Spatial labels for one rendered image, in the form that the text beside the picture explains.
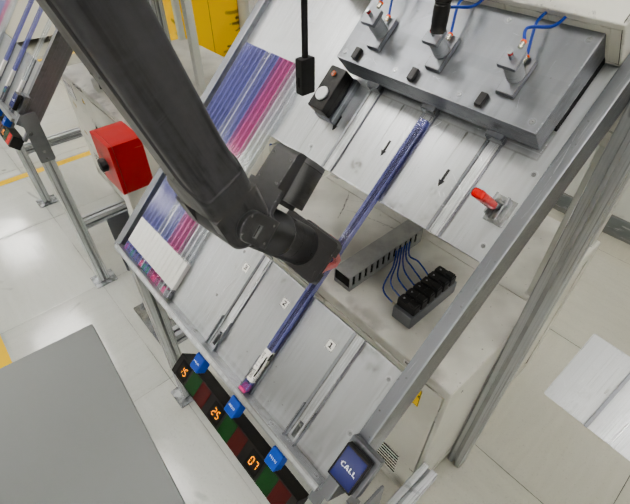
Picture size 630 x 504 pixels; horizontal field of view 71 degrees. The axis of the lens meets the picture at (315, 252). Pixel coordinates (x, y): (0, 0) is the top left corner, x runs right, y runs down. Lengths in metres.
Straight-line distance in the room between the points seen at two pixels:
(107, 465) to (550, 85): 0.87
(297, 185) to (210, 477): 1.12
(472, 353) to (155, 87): 0.79
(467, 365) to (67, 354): 0.81
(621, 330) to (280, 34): 1.66
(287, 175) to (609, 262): 2.00
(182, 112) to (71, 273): 1.85
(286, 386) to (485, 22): 0.59
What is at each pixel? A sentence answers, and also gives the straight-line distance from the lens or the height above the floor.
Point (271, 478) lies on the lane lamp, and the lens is 0.76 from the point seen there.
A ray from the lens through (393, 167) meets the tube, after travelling 0.68.
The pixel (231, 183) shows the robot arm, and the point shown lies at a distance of 0.42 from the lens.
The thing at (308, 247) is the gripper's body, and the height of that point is 0.99.
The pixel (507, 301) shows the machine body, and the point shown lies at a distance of 1.08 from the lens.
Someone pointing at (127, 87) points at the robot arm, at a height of 1.25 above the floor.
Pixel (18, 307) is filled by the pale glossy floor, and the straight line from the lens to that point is 2.15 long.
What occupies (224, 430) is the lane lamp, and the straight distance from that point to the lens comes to 0.81.
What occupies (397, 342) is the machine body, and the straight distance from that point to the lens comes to 0.94.
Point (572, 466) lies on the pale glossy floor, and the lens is 1.66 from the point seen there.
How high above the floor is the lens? 1.38
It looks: 43 degrees down
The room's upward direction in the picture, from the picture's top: straight up
